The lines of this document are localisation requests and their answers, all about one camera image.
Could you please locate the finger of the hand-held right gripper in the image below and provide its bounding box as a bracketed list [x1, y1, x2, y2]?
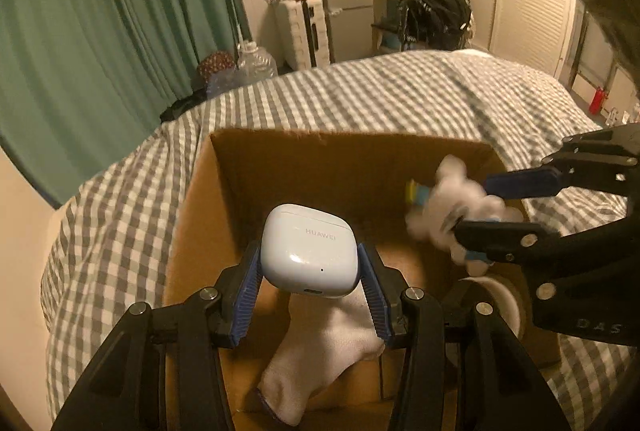
[452, 218, 565, 268]
[482, 123, 640, 208]

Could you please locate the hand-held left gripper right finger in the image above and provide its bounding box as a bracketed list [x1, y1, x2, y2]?
[357, 243, 572, 431]

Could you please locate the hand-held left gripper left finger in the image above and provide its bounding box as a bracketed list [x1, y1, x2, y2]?
[52, 241, 262, 431]

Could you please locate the white plush toy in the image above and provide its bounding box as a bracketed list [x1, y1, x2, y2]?
[404, 155, 524, 278]

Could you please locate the white earbuds case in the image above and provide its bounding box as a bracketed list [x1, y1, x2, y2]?
[259, 204, 363, 299]

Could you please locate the cardboard box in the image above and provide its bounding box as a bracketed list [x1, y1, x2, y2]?
[161, 127, 563, 431]

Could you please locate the white tape roll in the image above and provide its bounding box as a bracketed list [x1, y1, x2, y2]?
[456, 276, 527, 340]

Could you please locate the white sock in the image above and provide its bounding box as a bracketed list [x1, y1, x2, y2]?
[256, 297, 387, 427]

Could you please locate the red fire extinguisher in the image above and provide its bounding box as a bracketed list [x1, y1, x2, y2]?
[589, 86, 608, 116]

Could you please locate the dark cloth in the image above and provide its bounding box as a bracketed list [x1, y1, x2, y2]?
[578, 0, 640, 78]

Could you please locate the grey checkered blanket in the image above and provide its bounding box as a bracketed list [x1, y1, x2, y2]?
[40, 48, 640, 423]

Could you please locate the white dressing table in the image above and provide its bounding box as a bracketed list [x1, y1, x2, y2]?
[371, 0, 451, 58]

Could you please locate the silver small fridge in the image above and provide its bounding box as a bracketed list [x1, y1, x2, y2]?
[314, 0, 376, 64]

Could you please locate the dark red patterned bag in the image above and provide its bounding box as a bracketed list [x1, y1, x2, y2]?
[195, 51, 237, 92]

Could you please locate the clear water jug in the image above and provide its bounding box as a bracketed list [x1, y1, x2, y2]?
[235, 39, 279, 86]

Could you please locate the white suitcase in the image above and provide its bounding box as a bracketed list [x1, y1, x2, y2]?
[273, 0, 332, 72]

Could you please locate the green curtain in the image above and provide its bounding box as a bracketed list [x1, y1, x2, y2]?
[0, 0, 252, 210]

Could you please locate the metal rack frame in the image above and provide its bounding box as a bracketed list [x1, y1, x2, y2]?
[568, 9, 619, 98]

